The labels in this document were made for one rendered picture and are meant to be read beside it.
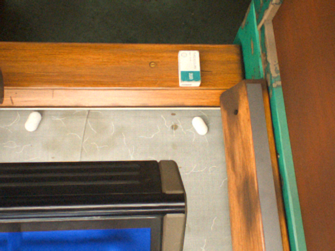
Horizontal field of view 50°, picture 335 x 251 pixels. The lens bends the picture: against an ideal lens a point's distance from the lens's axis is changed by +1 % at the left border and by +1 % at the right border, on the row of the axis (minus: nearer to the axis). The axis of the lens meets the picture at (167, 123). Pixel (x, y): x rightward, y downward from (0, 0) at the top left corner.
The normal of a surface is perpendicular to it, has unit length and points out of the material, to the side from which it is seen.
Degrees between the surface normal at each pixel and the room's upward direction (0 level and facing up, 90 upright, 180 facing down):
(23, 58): 0
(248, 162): 67
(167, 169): 58
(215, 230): 0
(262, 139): 0
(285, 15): 90
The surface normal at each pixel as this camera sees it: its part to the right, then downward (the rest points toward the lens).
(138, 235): 0.07, 0.62
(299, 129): -1.00, 0.00
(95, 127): 0.07, -0.33
